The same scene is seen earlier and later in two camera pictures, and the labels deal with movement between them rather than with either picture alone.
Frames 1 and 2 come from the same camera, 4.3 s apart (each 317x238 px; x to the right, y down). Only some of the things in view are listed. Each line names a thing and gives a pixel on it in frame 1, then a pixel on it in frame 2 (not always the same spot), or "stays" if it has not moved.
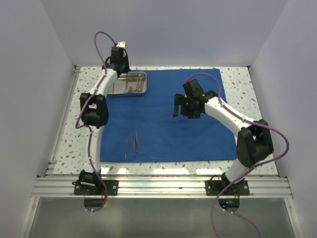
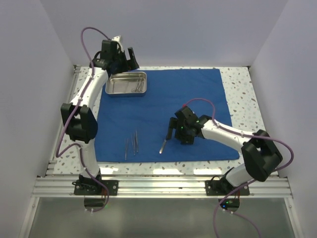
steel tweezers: x=135 y=142 stays
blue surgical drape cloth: x=144 y=129 stays
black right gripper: x=180 y=99 → x=175 y=123
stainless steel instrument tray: x=130 y=84 stays
